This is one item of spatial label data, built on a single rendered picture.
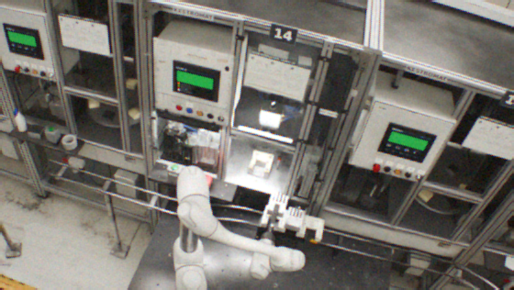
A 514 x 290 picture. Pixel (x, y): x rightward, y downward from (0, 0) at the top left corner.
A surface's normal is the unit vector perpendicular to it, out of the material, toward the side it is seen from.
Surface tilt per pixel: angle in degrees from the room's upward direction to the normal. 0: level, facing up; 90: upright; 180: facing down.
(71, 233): 0
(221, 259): 0
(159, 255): 0
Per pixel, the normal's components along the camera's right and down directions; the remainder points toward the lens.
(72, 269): 0.13, -0.69
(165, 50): -0.24, 0.68
